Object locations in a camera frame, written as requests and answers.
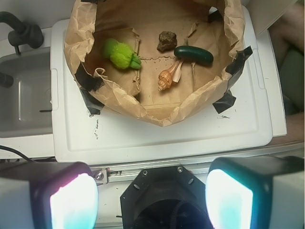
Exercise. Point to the brown paper bag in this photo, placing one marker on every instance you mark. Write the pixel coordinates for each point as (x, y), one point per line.
(215, 25)

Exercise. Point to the grey sink basin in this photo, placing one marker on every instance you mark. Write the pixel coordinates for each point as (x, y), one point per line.
(25, 107)

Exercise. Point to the black tape strip right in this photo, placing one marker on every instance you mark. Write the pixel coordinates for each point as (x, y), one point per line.
(235, 69)

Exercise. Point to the brown rock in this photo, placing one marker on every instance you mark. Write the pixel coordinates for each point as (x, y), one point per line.
(167, 41)

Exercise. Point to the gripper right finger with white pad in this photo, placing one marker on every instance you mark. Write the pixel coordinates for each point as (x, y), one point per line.
(259, 192)

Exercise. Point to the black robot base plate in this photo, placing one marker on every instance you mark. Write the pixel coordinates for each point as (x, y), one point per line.
(165, 199)

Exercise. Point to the green plush toy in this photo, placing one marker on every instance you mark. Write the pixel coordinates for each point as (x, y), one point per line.
(120, 54)

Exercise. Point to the black faucet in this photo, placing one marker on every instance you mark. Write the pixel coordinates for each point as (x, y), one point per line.
(22, 33)

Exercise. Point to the aluminium frame rail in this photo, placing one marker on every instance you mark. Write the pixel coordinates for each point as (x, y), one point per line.
(197, 165)

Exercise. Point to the black tape strip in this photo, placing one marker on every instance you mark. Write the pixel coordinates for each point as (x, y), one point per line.
(89, 83)
(235, 69)

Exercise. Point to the dark green plastic pickle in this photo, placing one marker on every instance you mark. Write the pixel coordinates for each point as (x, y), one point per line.
(194, 54)

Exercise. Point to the black tape strip left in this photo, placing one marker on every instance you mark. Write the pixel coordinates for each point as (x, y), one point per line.
(89, 83)

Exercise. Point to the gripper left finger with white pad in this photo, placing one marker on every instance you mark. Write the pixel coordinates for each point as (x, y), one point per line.
(47, 195)

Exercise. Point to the orange plastic seashell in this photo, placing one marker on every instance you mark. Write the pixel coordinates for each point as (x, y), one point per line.
(169, 76)

